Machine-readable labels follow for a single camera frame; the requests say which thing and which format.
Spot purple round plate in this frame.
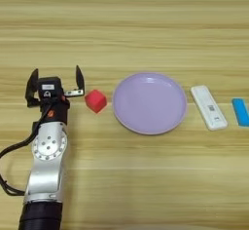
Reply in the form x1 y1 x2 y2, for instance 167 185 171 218
112 72 189 135

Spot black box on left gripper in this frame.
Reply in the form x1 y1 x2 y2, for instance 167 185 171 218
36 76 63 99

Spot blue rectangular block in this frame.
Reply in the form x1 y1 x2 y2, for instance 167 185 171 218
231 97 249 128

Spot white rectangular remote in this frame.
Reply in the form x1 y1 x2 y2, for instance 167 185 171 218
190 85 229 132

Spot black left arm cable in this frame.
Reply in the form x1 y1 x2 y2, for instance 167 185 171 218
0 106 54 197

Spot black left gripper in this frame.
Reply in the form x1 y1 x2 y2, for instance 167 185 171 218
24 64 86 125

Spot red cube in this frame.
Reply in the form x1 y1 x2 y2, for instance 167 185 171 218
84 89 108 114

